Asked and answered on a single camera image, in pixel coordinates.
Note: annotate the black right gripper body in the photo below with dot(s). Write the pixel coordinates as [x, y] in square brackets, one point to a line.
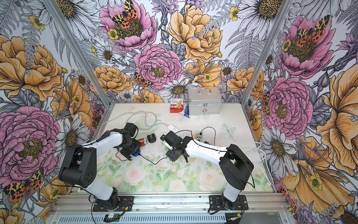
[173, 154]

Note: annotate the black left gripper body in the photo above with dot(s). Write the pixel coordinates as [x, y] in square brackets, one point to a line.
[129, 147]

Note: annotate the white power strip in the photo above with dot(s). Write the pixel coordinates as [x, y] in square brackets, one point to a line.
[178, 132]

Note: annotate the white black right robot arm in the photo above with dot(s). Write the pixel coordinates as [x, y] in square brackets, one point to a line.
[235, 165]

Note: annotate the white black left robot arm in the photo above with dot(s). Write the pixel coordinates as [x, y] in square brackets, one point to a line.
[79, 167]

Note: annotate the black silver shaver head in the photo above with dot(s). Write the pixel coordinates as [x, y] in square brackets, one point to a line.
[151, 138]

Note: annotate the blue device on left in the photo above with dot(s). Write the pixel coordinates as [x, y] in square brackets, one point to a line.
[136, 153]

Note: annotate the blue white tissue pack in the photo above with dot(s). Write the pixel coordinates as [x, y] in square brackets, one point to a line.
[185, 111]

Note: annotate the red white bandage box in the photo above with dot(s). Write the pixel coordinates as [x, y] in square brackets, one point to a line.
[176, 105]

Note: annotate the silver first aid case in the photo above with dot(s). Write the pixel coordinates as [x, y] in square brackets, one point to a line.
[204, 101]

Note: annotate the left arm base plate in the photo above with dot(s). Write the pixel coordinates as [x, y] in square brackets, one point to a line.
[123, 203]

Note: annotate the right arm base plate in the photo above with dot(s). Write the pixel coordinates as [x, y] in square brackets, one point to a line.
[217, 202]

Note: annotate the aluminium front rail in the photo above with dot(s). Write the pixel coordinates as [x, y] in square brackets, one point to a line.
[147, 203]

